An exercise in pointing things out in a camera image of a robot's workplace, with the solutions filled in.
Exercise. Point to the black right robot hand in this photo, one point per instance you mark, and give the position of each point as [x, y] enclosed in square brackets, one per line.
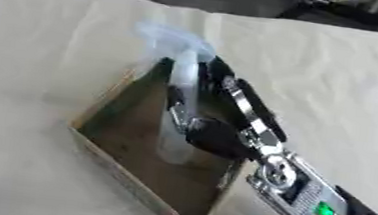
[224, 136]

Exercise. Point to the clear plastic spray bottle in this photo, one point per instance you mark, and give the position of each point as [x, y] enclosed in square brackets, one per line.
[185, 79]

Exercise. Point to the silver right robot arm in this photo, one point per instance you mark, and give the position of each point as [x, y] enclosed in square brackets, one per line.
[312, 199]

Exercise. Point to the open cardboard box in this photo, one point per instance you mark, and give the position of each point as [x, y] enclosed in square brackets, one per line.
[151, 162]

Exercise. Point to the dark chair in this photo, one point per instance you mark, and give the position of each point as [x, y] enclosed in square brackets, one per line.
[349, 10]

